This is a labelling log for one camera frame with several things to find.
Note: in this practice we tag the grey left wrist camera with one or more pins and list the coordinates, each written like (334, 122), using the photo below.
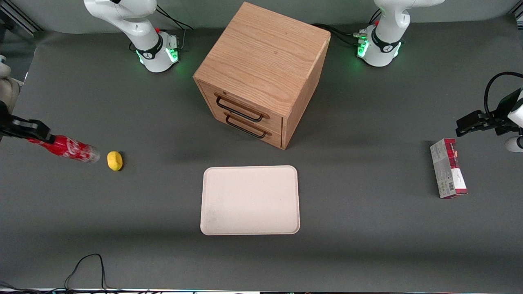
(515, 144)

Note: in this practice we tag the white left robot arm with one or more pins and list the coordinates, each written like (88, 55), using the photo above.
(384, 36)

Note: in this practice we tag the white rectangular tray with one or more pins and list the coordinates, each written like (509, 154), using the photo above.
(250, 200)

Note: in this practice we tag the aluminium frame profile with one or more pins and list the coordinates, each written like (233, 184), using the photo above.
(18, 16)

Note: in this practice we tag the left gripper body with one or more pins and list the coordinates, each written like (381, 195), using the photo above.
(501, 117)

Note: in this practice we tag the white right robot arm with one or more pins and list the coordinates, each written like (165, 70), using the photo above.
(151, 45)

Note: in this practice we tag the red coke bottle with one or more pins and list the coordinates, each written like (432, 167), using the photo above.
(69, 148)

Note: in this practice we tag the yellow lemon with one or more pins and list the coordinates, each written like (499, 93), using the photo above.
(115, 161)

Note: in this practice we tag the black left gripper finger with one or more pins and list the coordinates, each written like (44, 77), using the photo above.
(508, 130)
(474, 122)

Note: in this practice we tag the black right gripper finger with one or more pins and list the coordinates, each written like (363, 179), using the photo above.
(32, 127)

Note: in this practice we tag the wooden drawer cabinet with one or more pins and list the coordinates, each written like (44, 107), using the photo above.
(265, 53)

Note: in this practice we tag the red plaid cardboard box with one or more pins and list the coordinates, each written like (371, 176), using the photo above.
(447, 167)

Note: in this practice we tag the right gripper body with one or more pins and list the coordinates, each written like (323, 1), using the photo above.
(8, 125)

